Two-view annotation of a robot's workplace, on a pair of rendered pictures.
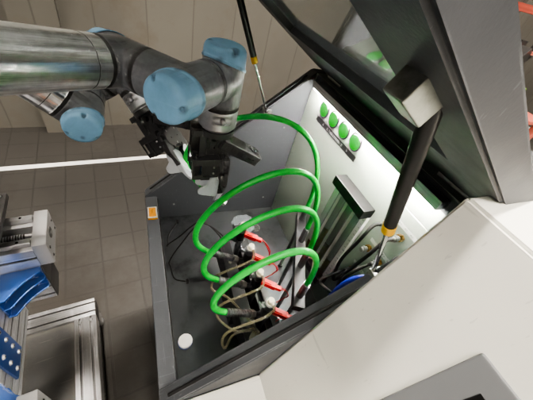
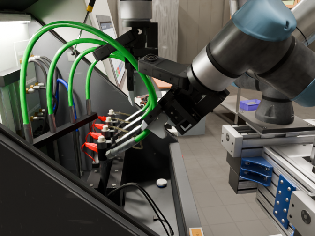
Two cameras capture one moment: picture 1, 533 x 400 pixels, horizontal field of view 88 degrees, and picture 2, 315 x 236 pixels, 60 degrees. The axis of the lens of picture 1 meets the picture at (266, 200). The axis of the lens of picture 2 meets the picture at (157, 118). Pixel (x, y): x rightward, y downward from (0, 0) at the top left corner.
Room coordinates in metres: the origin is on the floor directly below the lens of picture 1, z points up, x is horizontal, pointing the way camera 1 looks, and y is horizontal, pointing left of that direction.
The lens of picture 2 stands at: (1.08, 0.53, 1.43)
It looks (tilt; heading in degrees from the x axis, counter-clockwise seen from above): 20 degrees down; 209
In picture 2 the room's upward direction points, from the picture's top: straight up
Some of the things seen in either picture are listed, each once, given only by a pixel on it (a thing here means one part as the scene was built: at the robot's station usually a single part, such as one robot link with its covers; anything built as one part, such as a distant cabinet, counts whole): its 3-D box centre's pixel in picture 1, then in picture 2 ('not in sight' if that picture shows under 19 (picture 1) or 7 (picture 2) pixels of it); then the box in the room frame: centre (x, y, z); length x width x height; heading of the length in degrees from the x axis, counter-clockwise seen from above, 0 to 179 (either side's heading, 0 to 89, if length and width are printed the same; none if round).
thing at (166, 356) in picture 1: (159, 282); (182, 206); (0.41, 0.25, 0.87); 0.62 x 0.04 x 0.16; 32
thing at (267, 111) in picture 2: not in sight; (275, 106); (-0.10, 0.43, 1.09); 0.15 x 0.15 x 0.10
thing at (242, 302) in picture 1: (243, 295); (110, 177); (0.44, -0.02, 0.91); 0.34 x 0.10 x 0.15; 32
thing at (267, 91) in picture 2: not in sight; (278, 78); (-0.10, 0.42, 1.20); 0.13 x 0.12 x 0.14; 76
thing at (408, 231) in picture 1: (375, 260); (33, 86); (0.47, -0.31, 1.20); 0.13 x 0.03 x 0.31; 32
